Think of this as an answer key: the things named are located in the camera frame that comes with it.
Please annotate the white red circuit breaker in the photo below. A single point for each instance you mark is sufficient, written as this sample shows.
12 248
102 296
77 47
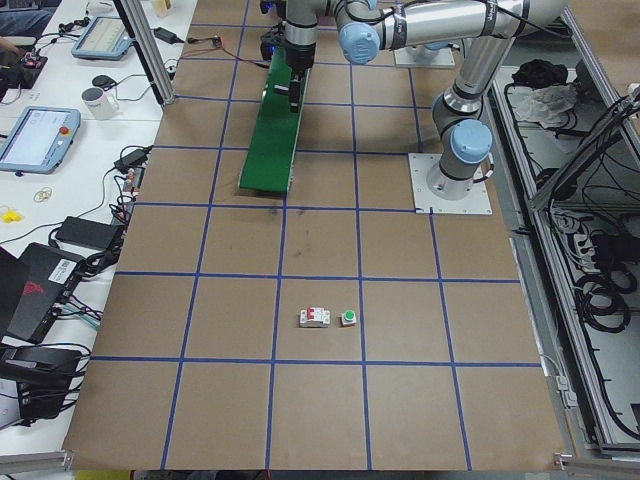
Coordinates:
314 317

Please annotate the lower teach pendant tablet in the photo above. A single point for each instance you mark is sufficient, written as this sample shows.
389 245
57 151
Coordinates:
40 139

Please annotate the black power adapter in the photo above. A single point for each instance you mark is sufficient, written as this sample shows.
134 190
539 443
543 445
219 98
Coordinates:
89 233

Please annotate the white mug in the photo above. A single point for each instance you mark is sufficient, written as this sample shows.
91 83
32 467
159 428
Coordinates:
101 105

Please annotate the green conveyor belt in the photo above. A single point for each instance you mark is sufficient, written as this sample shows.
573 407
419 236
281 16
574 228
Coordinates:
269 162

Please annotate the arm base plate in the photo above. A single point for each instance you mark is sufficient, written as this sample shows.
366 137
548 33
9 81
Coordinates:
435 193
422 57

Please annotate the upper teach pendant tablet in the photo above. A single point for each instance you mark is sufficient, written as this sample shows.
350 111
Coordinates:
105 38

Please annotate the aluminium frame post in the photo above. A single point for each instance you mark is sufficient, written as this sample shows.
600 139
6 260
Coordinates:
139 31

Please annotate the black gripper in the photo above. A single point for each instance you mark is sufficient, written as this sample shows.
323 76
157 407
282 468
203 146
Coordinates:
299 60

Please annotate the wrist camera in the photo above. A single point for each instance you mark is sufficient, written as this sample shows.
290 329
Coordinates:
270 41

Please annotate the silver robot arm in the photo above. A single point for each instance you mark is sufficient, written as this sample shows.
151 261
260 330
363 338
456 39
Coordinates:
472 37

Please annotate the teach pendant tablet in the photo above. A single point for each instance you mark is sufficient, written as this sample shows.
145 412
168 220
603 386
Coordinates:
105 38
40 139

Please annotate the black laptop red logo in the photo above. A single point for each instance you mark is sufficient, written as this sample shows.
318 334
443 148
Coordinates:
33 285

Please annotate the green push button switch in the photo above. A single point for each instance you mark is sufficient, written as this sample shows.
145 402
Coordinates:
348 318

